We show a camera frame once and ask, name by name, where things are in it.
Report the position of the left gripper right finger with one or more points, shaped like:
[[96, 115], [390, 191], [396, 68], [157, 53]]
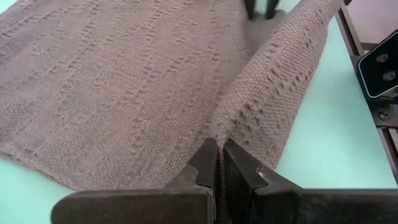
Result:
[[239, 180]]

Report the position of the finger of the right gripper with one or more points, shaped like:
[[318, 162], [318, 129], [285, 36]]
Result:
[[250, 9], [272, 7]]

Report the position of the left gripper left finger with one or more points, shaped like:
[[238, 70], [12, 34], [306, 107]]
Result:
[[205, 174]]

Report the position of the grey towel with white label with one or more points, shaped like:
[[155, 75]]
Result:
[[109, 93]]

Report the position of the black metal table frame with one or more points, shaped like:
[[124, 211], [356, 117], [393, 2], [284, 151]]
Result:
[[382, 68]]

